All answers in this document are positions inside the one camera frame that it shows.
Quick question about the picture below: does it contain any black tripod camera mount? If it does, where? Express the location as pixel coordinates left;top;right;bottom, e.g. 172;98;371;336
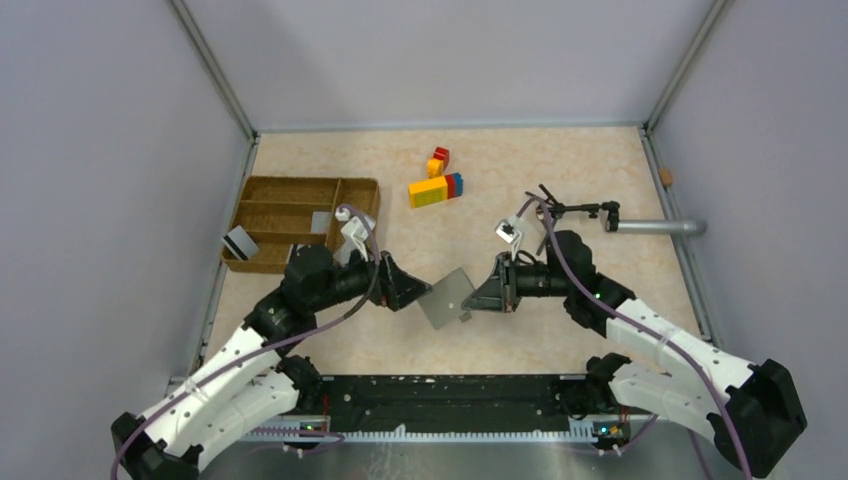
534;183;620;256

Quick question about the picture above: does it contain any silver metal tube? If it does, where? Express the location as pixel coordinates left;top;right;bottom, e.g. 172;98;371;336
615;219;707;236

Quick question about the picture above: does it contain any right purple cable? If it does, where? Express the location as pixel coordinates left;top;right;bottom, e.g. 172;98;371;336
516;196;753;480

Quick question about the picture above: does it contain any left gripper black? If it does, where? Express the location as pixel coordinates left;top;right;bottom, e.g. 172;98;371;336
311;238;432;311

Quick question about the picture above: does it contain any card with stripe front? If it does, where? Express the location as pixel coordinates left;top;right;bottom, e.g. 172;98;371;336
286;244;304;261

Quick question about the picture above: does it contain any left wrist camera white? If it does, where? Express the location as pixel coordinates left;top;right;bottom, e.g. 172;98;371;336
334;204;376;265

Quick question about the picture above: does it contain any red blue toy block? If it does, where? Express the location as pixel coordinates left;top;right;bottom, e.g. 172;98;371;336
444;172;464;199

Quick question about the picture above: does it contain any small red yellow block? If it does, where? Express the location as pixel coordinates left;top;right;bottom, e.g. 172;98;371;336
426;147;450;179

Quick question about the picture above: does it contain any card with stripe left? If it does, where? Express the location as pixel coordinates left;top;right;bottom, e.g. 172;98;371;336
222;225;259;261

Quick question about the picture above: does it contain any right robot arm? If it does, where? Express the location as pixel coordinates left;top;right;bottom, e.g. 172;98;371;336
463;230;808;479

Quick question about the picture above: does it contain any brown woven tray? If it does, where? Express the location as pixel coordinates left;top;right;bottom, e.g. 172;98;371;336
221;176;380;274

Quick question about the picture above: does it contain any purple cable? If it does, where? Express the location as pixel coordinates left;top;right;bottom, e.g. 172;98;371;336
516;196;753;480
109;203;382;480

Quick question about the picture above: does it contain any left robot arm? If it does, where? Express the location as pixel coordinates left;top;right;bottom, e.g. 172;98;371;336
109;245;432;479

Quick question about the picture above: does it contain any grey card back right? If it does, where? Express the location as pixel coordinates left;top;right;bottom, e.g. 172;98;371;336
309;211;335;236

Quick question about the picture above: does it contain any card with stripe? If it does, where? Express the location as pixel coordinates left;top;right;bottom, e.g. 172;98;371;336
286;244;304;261
222;225;259;261

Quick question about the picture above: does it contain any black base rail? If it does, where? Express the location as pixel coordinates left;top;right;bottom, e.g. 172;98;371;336
282;374;628;434

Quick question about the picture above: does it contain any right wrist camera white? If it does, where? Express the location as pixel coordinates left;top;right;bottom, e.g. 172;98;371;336
495;215;525;261

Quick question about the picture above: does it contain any small wooden cork piece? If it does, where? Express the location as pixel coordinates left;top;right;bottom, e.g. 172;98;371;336
658;168;674;188

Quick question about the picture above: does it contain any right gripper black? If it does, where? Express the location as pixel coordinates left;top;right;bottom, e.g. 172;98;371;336
464;251;572;313

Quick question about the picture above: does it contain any yellow toy block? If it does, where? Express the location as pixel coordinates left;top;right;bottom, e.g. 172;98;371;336
408;176;449;209

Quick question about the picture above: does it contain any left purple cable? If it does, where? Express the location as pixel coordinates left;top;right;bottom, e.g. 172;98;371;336
109;203;382;480

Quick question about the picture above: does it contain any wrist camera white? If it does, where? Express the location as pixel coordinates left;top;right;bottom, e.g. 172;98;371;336
334;204;376;265
495;215;525;261

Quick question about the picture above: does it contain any grey card holder wallet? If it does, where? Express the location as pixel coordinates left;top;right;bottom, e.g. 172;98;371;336
417;268;474;330

